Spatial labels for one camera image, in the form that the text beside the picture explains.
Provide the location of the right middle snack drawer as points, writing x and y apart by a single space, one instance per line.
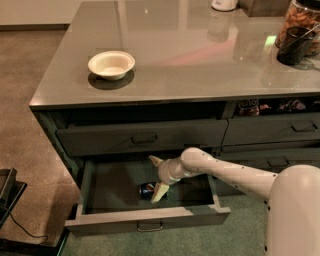
275 160

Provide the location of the grey top left drawer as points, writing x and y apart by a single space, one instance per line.
141 137

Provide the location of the glass jar of nuts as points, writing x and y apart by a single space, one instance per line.
303 13

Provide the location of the black cart frame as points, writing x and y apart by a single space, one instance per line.
33 220

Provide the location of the right bottom snack drawer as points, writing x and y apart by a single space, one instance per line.
223 189

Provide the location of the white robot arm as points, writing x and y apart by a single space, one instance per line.
292 196

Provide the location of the blue pepsi can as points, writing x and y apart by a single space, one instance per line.
146 190

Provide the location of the black cup with utensil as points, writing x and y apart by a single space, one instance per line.
295 45

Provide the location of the grey counter cabinet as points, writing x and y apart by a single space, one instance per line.
191 63

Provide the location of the grey top right drawer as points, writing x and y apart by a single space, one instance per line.
272 129

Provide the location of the open grey middle drawer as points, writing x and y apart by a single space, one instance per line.
111 201

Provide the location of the snack bags in shelf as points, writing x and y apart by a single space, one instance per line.
255 107

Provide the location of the snack drawer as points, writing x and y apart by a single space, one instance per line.
275 160
223 189

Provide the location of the white container on counter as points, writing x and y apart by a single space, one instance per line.
224 5

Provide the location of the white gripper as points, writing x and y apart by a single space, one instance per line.
164 171

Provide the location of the white paper bowl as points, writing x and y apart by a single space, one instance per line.
111 65

